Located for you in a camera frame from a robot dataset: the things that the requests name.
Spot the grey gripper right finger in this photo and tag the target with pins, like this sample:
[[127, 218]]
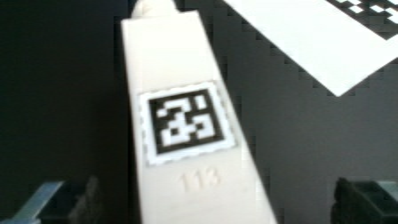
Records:
[[366, 202]]

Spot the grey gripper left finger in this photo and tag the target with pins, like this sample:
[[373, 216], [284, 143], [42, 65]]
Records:
[[62, 204]]

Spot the white desk leg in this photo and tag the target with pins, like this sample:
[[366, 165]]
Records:
[[199, 183]]

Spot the fiducial marker sheet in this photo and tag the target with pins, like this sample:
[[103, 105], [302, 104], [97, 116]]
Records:
[[335, 35]]

